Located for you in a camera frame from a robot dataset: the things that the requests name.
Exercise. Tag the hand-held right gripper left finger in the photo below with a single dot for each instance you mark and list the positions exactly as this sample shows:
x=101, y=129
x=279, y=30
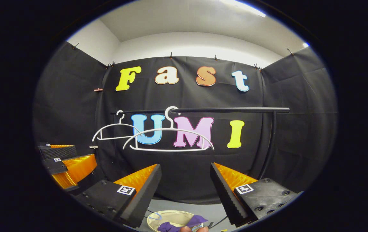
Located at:
x=143, y=196

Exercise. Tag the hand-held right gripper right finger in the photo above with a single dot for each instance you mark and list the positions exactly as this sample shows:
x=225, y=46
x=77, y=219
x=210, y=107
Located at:
x=227, y=199

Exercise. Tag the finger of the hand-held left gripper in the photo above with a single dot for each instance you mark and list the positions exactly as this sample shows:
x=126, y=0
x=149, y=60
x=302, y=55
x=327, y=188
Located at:
x=61, y=152
x=55, y=166

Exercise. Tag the cream laundry hamper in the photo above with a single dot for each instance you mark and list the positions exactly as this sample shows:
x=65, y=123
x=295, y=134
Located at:
x=171, y=217

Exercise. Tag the purple ribbed shirt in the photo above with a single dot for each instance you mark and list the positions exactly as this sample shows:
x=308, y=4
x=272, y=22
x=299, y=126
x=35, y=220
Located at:
x=197, y=220

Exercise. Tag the white plastic hanger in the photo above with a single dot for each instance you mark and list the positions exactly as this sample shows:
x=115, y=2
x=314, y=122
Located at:
x=171, y=150
x=113, y=138

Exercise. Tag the black clothes rack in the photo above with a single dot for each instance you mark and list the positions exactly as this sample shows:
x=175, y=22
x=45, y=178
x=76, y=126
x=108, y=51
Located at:
x=235, y=110

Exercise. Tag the row of black cloth clips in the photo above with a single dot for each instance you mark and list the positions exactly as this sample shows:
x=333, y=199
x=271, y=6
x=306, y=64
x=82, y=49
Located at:
x=171, y=55

